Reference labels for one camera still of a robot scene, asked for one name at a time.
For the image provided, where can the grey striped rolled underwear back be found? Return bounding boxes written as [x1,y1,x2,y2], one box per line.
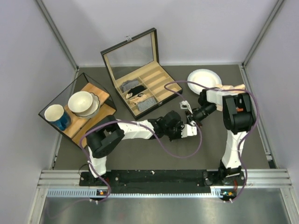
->
[120,78,140,92]

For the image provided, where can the blue white mug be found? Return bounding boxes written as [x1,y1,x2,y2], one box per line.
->
[44,104,71,131]

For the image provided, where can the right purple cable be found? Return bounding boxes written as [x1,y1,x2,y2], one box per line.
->
[164,80,259,203]

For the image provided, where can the white paper plate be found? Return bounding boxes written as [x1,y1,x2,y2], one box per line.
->
[187,69,222,88]

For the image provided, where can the black frame wooden shelf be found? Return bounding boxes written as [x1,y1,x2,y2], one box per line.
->
[39,73,116,146]

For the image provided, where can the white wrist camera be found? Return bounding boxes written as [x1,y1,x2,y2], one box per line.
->
[179,100,192,114]
[181,124,197,138]

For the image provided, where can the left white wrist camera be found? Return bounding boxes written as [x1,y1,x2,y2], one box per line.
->
[181,124,197,138]

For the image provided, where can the grey striped rolled underwear front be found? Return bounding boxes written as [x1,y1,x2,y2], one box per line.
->
[137,97,157,112]

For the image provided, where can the cream ceramic bowl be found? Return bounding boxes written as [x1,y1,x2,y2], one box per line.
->
[68,91,93,113]

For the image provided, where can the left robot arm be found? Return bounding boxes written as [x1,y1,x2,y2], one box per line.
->
[86,111,190,185]

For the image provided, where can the beige rolled underwear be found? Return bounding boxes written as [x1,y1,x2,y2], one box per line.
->
[126,93,148,105]

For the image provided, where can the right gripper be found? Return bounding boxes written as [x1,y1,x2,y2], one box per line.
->
[185,102,218,132]

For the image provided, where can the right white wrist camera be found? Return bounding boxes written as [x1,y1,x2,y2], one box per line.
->
[179,100,192,114]

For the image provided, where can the scalloped grey dish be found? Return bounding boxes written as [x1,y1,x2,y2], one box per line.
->
[72,92,100,118]

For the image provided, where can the grey striped rolled underwear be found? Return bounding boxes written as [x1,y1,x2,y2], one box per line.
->
[120,78,140,92]
[137,97,157,112]

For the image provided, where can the peach cloth pile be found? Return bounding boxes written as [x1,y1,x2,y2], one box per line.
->
[215,84,245,94]

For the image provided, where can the grey slotted cable duct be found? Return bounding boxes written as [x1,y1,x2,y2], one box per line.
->
[46,186,232,199]

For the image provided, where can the black rolled underwear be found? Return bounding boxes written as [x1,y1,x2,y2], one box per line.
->
[127,85,146,96]

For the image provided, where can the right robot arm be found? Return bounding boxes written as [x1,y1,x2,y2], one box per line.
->
[185,89,256,185]

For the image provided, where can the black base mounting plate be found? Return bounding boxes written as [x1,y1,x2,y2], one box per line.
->
[78,169,246,194]

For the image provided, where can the black compartment storage box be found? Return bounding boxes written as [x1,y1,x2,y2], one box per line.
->
[101,28,183,119]

